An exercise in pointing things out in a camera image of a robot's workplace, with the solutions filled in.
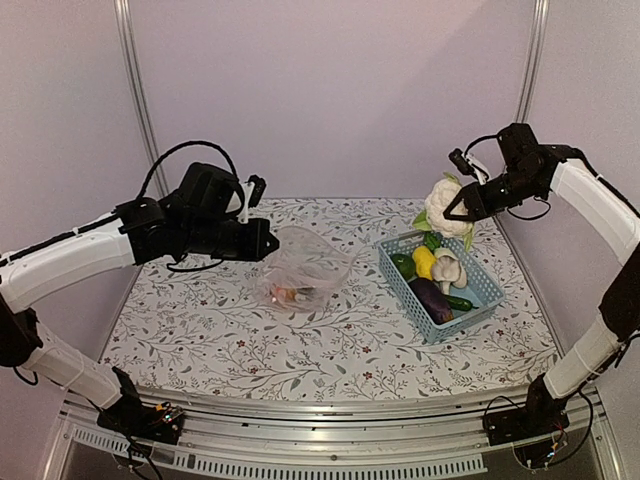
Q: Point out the light blue plastic basket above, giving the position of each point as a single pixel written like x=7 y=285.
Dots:
x=482 y=290

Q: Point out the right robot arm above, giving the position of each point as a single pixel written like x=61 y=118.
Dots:
x=606 y=243

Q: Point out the orange green fake fruit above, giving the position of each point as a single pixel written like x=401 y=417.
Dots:
x=282 y=295

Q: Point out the purple fake eggplant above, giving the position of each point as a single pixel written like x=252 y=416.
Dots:
x=432 y=299

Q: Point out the right aluminium corner post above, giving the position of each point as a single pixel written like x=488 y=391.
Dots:
x=533 y=60

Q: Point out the floral patterned table mat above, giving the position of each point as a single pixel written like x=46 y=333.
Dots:
x=206 y=332

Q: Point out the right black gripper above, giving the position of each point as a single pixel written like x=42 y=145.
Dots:
x=480 y=197

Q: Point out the aluminium corner post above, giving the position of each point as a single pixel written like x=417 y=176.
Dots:
x=533 y=60
x=134 y=76

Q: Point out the aluminium rail frame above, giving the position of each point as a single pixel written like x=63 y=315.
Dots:
x=419 y=438

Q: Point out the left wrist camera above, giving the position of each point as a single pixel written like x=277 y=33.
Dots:
x=253 y=190

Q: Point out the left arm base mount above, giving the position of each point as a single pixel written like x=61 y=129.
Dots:
x=160 y=423

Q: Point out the white fake garlic bulb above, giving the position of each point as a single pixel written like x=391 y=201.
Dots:
x=448 y=271

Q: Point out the green fake cucumber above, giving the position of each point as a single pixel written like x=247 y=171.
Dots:
x=459 y=303

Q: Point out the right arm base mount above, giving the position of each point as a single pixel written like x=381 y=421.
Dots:
x=518 y=424

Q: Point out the left aluminium corner post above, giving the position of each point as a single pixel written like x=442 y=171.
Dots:
x=134 y=76

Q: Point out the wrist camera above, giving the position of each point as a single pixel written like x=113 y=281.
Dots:
x=468 y=165
x=253 y=190

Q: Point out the clear zip top bag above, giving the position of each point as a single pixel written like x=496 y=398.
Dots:
x=307 y=262

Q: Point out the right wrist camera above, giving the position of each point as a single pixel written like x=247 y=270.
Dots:
x=468 y=165

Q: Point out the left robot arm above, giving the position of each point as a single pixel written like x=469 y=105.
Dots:
x=132 y=234

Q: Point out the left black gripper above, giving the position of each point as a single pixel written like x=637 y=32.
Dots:
x=254 y=251

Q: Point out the white fake cauliflower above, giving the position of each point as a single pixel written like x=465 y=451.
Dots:
x=432 y=219

